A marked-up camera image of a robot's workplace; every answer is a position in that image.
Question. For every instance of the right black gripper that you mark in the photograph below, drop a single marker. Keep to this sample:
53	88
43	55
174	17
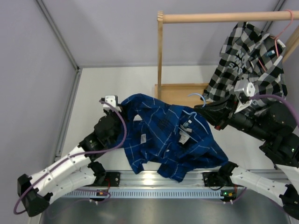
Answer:
219	113

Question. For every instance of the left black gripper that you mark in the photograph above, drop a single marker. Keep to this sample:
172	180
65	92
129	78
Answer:
109	113

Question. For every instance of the blue wire hanger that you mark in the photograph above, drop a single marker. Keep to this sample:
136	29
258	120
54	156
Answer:
195	113

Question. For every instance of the blue plaid shirt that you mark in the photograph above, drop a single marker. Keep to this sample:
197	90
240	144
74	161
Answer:
174	136

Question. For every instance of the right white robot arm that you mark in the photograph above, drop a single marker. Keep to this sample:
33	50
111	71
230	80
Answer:
274	126

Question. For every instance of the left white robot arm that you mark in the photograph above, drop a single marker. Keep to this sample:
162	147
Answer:
79	168

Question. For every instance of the black white checkered shirt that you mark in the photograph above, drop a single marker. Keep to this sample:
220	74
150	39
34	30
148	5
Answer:
249	53

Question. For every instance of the wooden clothes rack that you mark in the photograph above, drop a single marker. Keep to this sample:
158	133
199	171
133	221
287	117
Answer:
177	93

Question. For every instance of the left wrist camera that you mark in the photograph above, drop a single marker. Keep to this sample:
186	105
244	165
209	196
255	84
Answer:
112	101

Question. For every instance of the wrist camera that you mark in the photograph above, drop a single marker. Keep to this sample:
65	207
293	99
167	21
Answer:
243	90
112	101

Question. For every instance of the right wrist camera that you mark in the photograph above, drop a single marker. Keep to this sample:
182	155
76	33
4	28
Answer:
243	90

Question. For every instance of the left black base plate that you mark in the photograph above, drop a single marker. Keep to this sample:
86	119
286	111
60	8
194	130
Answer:
112	179

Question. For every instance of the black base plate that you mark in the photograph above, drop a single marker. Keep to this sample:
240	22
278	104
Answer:
112	179
212	179

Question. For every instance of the aluminium mounting rail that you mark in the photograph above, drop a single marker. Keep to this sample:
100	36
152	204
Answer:
151	179

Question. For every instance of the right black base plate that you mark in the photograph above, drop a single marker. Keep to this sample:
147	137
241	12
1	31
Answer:
212	179

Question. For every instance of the slotted grey cable duct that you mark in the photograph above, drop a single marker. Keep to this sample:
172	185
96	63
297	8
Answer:
166	193

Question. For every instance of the pink wire hanger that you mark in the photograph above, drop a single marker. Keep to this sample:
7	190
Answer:
293	40

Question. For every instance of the grey corner frame post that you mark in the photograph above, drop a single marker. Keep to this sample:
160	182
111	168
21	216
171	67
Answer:
48	17

